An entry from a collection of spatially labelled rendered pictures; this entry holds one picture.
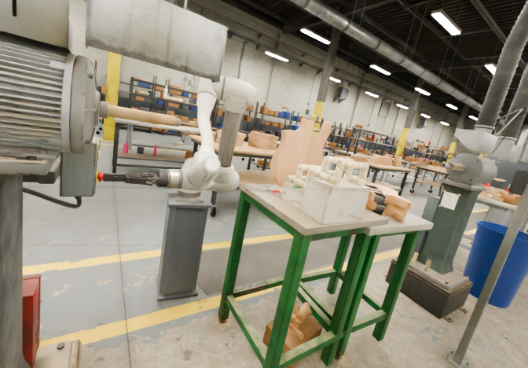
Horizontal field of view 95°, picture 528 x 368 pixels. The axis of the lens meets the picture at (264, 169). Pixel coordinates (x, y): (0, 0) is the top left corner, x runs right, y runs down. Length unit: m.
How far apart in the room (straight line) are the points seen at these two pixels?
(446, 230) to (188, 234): 2.19
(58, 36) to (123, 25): 0.15
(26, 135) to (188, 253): 1.28
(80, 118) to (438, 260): 2.73
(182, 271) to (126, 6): 1.58
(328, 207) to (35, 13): 1.03
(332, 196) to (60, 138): 0.91
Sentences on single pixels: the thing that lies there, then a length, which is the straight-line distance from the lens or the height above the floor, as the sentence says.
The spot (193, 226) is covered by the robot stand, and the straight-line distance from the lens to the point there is 1.72.
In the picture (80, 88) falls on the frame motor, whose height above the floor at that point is 1.30.
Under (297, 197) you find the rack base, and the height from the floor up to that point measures 0.98.
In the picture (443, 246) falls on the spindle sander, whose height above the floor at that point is 0.54.
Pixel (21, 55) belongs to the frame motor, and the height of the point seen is 1.34.
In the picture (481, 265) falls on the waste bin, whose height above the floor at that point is 0.34.
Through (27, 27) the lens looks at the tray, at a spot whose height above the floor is 1.40.
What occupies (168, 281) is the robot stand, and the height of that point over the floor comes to 0.14.
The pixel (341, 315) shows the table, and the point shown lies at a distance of 1.63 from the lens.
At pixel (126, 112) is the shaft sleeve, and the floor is 1.26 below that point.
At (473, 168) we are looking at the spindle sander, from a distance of 2.62.
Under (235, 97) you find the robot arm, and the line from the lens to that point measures 1.41.
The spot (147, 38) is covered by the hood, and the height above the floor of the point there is 1.44.
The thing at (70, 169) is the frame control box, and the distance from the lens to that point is 1.06.
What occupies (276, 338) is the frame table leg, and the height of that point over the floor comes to 0.39.
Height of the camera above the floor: 1.30
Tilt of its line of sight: 11 degrees down
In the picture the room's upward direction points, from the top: 11 degrees clockwise
